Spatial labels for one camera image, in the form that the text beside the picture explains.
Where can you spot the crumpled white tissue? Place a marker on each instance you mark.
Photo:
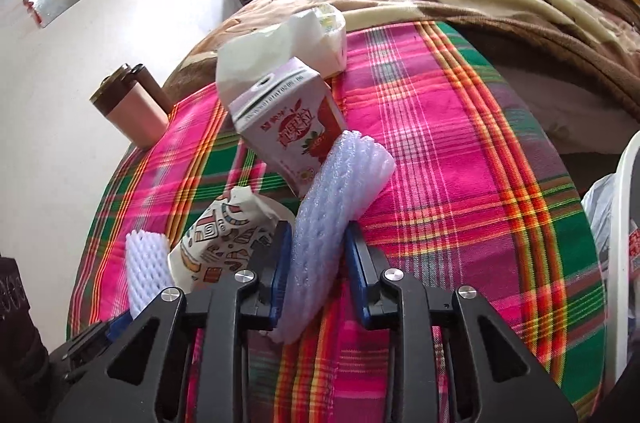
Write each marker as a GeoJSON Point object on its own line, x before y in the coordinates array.
{"type": "Point", "coordinates": [247, 200]}

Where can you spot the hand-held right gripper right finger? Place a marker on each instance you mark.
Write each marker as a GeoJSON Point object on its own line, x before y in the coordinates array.
{"type": "Point", "coordinates": [357, 273]}

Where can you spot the pink strawberry milk carton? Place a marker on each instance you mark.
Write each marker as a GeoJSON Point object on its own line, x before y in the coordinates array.
{"type": "Point", "coordinates": [285, 128]}

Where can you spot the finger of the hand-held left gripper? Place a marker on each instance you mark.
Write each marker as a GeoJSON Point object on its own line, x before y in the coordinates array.
{"type": "Point", "coordinates": [117, 327]}

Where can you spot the white foam net sleeve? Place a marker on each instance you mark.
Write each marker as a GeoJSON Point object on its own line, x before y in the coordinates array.
{"type": "Point", "coordinates": [145, 263]}
{"type": "Point", "coordinates": [330, 203]}

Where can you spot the red hanging ornament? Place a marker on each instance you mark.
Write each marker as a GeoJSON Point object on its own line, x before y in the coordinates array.
{"type": "Point", "coordinates": [31, 5]}

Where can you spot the dark brown fleece blanket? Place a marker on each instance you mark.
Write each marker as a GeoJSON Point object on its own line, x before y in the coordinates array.
{"type": "Point", "coordinates": [590, 53]}

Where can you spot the pink mug with brown lid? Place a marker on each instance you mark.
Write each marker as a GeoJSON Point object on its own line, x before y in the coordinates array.
{"type": "Point", "coordinates": [135, 118]}

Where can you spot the patterned paper cup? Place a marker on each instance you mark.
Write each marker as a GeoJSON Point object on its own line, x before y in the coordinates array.
{"type": "Point", "coordinates": [220, 243]}

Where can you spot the plaid cloth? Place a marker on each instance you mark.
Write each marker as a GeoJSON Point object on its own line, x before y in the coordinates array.
{"type": "Point", "coordinates": [450, 183]}

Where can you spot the white trash bin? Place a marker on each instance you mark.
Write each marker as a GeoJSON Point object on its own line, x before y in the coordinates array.
{"type": "Point", "coordinates": [622, 228]}

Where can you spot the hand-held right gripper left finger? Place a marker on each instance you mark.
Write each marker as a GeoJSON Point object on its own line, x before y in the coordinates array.
{"type": "Point", "coordinates": [280, 273]}

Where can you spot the white tissue pack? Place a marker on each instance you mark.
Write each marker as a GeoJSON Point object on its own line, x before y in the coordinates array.
{"type": "Point", "coordinates": [310, 43]}

